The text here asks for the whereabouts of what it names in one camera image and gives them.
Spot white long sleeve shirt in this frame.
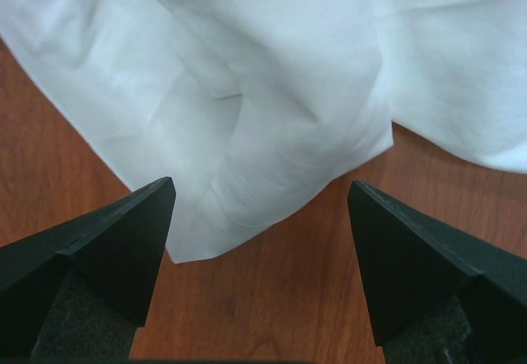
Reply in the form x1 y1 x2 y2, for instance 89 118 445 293
1 0 526 263

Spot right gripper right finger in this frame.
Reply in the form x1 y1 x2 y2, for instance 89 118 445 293
348 180 526 360

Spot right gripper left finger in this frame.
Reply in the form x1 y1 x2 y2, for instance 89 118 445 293
1 177 176 358

